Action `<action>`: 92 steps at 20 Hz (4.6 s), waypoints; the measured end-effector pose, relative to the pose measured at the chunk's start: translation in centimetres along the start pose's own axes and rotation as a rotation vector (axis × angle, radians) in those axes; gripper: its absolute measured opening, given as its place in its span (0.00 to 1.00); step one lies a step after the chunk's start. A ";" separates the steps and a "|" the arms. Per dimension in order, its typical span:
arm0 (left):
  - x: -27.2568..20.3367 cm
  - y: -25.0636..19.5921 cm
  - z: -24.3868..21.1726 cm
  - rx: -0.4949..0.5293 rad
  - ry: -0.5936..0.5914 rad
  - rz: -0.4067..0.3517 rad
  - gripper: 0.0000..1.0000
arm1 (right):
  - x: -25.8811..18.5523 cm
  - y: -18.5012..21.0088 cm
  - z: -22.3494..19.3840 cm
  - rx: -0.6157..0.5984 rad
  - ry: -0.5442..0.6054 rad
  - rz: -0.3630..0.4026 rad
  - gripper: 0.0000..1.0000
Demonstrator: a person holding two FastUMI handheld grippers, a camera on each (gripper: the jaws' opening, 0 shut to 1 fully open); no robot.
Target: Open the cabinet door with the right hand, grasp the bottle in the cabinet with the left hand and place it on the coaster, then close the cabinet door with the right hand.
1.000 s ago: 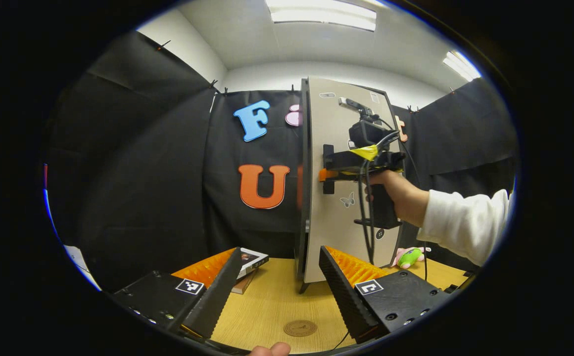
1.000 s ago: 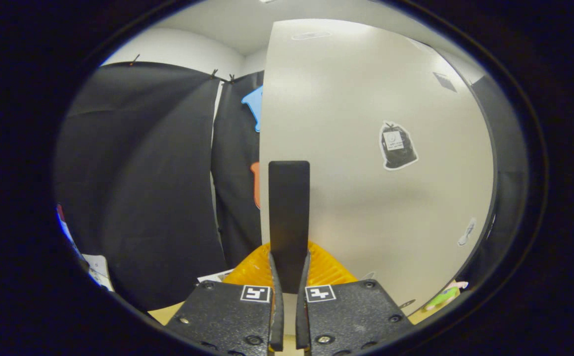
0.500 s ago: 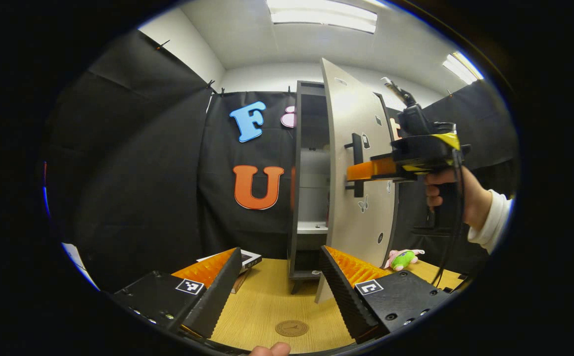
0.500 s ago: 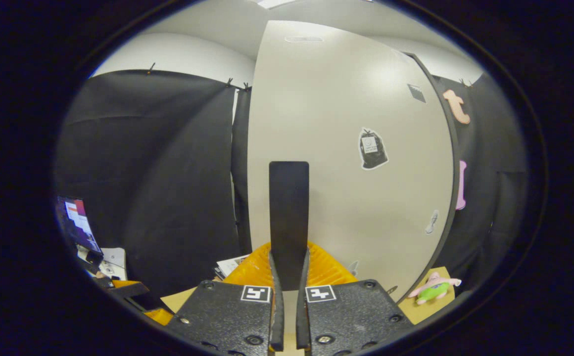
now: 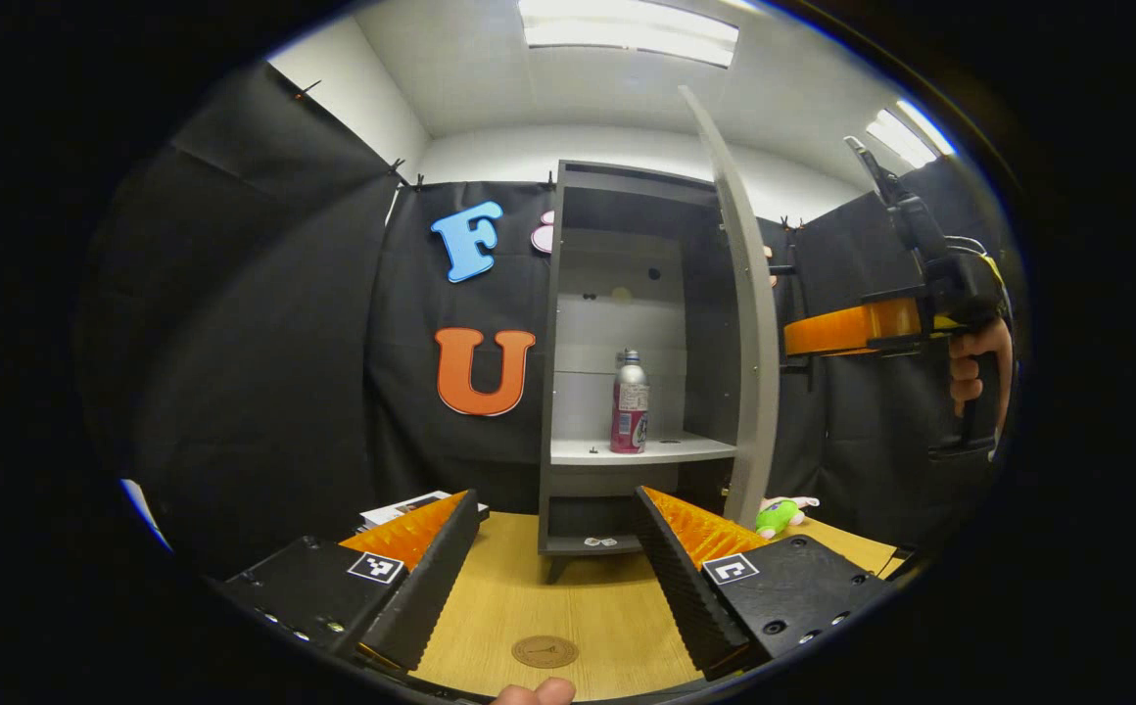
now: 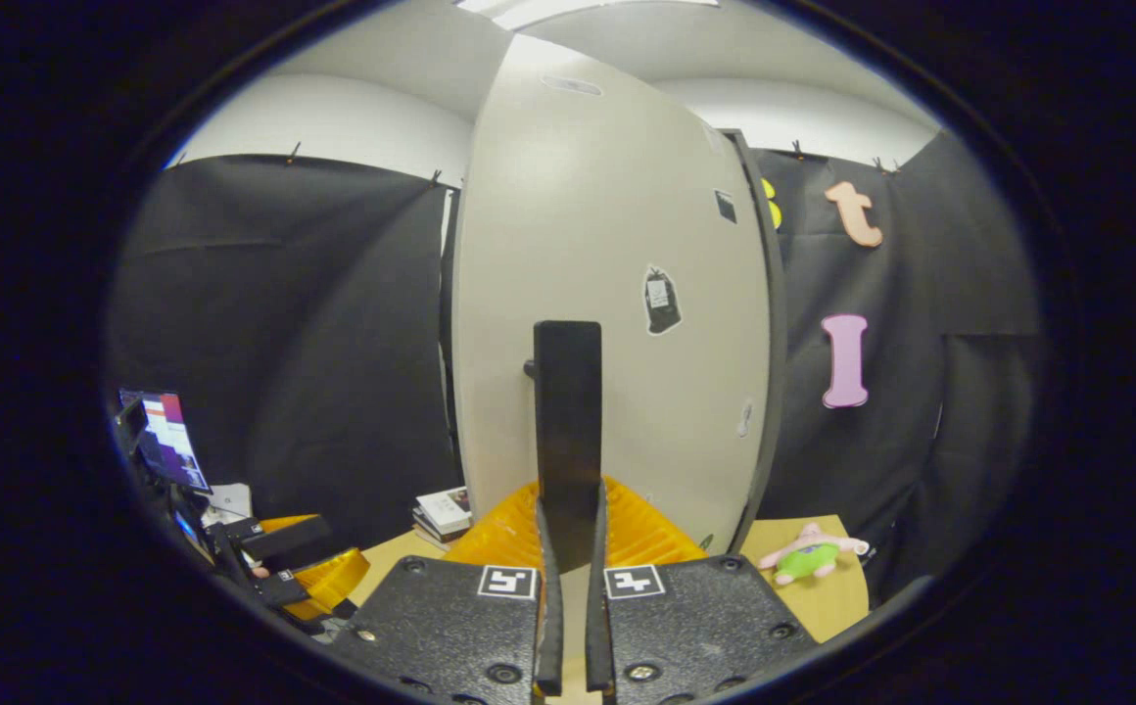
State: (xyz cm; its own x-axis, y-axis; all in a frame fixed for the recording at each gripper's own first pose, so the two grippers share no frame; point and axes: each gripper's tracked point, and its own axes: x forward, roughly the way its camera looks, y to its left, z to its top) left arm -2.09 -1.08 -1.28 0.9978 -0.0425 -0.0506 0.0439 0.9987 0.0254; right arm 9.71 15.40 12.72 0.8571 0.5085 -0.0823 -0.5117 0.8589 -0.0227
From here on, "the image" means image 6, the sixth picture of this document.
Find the pink and green plush toy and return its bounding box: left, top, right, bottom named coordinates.
left=759, top=523, right=870, bottom=587

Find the white book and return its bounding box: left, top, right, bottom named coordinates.
left=416, top=487, right=474, bottom=536

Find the beige cabinet door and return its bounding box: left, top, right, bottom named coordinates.
left=450, top=34, right=777, bottom=574

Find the white paper sheet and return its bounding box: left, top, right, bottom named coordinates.
left=204, top=483, right=255, bottom=522

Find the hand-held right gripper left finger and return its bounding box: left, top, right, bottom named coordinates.
left=328, top=478, right=565, bottom=705

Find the ceiling light panel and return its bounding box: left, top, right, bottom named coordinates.
left=455, top=0, right=722, bottom=31

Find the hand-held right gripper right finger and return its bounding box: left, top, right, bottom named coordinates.
left=584, top=476, right=820, bottom=705

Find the computer monitor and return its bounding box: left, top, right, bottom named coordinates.
left=118, top=389, right=213, bottom=494

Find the black backdrop cloth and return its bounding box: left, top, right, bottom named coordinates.
left=103, top=132, right=1044, bottom=600

